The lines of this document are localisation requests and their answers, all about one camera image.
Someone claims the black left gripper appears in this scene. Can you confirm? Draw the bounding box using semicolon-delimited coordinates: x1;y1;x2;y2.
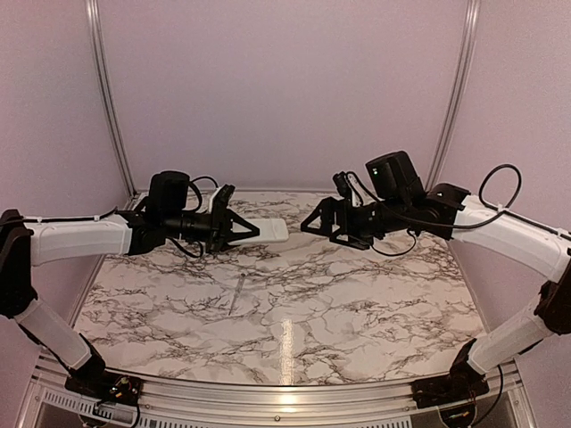
163;201;260;253

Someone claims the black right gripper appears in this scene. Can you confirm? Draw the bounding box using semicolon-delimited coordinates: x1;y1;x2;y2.
302;193;411;250

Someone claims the white remote control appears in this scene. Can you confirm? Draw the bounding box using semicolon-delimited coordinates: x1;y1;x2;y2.
247;218;289;243

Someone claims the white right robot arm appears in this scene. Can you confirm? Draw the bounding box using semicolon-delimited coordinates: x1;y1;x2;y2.
301;173;570;399

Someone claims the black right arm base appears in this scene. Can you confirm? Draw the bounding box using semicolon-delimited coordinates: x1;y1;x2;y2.
411;339;490;408

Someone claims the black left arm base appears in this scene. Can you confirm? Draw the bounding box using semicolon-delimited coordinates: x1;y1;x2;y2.
64;343;142;407

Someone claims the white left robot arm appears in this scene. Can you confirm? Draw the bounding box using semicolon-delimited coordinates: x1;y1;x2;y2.
1;181;261;397

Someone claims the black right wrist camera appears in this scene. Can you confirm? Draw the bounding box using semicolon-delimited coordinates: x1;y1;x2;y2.
365;151;426;204

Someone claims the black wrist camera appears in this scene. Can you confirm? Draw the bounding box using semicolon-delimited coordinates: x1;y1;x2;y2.
365;151;426;204
146;170;190;218

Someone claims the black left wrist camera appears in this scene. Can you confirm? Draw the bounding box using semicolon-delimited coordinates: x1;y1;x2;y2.
146;170;190;218

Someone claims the left aluminium frame post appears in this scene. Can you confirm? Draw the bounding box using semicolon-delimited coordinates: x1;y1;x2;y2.
85;0;137;199

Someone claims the aluminium frame post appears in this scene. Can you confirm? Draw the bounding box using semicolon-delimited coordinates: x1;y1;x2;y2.
427;0;481;188
85;0;137;199

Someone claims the front aluminium rail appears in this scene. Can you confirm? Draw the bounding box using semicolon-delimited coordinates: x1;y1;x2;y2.
26;356;532;428

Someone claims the right aluminium frame post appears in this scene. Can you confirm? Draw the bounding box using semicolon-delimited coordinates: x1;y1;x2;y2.
427;0;481;188

